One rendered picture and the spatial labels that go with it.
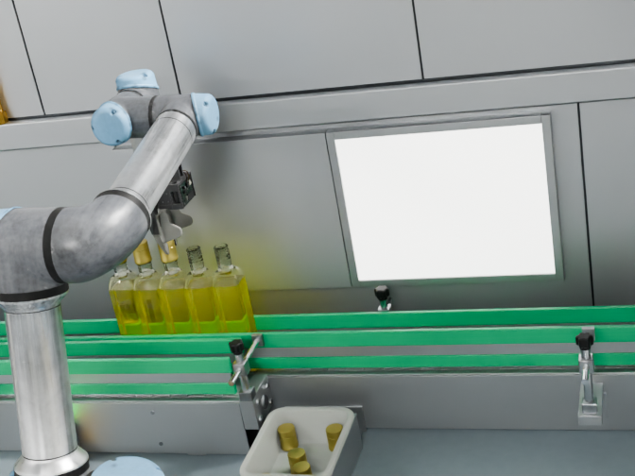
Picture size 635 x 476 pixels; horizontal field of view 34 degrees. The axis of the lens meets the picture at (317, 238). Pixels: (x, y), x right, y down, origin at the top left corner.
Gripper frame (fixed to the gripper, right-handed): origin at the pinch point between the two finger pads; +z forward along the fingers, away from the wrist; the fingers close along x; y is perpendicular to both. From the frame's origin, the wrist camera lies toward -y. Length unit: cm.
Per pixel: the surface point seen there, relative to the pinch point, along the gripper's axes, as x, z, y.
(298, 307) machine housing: 14.7, 23.2, 19.3
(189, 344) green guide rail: -6.4, 19.6, 2.7
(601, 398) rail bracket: -12, 30, 83
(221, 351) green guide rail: -6.5, 21.5, 9.3
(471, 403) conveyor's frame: -7, 34, 58
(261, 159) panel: 11.7, -12.2, 19.1
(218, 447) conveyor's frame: -15.7, 38.0, 8.2
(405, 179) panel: 11.6, -5.4, 47.9
